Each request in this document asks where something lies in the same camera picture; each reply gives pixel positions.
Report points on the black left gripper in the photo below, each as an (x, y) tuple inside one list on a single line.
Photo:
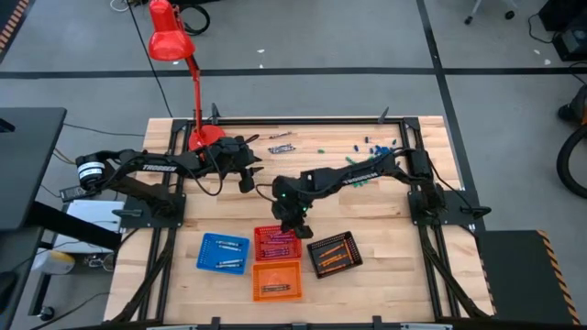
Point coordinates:
[(224, 160)]

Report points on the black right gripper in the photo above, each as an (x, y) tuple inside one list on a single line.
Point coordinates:
[(291, 215)]

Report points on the black plastic basket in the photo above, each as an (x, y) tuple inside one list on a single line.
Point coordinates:
[(312, 247)]

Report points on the red plastic basket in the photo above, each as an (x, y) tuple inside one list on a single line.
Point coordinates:
[(263, 244)]

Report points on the orange crayon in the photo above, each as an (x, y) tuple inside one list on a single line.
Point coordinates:
[(334, 264), (331, 260), (349, 252), (332, 249), (331, 270)]

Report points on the orange plastic basket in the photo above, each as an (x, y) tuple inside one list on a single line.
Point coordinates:
[(275, 274)]

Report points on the brown crayon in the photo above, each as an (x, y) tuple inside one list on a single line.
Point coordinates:
[(275, 286), (275, 290)]

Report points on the blue plastic basket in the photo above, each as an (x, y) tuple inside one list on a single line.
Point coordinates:
[(206, 254)]

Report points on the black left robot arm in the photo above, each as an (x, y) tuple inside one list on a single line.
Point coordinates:
[(158, 168)]

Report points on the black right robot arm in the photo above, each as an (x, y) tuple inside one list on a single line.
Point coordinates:
[(362, 175)]

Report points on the red desk lamp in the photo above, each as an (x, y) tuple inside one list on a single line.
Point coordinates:
[(206, 135)]

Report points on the white box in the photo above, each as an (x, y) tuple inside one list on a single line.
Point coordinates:
[(91, 213)]

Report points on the black power adapter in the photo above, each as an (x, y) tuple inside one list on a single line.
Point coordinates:
[(69, 193)]

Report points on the white and yellow jug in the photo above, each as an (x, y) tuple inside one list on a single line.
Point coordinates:
[(52, 262)]

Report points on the black desk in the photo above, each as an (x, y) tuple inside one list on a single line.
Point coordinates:
[(27, 160)]

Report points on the black hazard-striped platform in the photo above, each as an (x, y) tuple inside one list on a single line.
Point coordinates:
[(518, 275)]

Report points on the black hazard-striped floor mat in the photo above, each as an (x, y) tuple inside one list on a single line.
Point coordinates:
[(9, 14)]

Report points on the office chair base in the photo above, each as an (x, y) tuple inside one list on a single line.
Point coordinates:
[(509, 15)]

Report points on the black equipment box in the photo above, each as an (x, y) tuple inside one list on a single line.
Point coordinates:
[(564, 11), (573, 43)]

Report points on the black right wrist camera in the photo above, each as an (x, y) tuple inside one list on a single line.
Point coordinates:
[(305, 231)]

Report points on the black clamp mount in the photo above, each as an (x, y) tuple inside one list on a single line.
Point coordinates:
[(214, 113), (383, 115)]

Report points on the black metal table frame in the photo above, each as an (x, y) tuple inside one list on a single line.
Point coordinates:
[(298, 121)]

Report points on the white bar bracket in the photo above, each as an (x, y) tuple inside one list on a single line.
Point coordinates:
[(426, 327), (169, 327)]

